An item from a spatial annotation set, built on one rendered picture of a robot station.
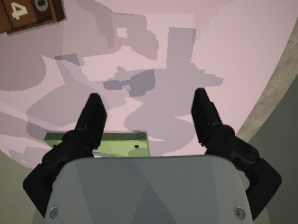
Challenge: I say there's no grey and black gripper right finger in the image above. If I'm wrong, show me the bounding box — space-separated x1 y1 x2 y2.
191 88 282 221

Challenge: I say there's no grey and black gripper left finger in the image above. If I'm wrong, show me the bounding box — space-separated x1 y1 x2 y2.
23 93 107 219

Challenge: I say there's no brown wooden number cube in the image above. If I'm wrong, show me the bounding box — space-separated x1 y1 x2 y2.
3 0 52 29
0 0 15 34

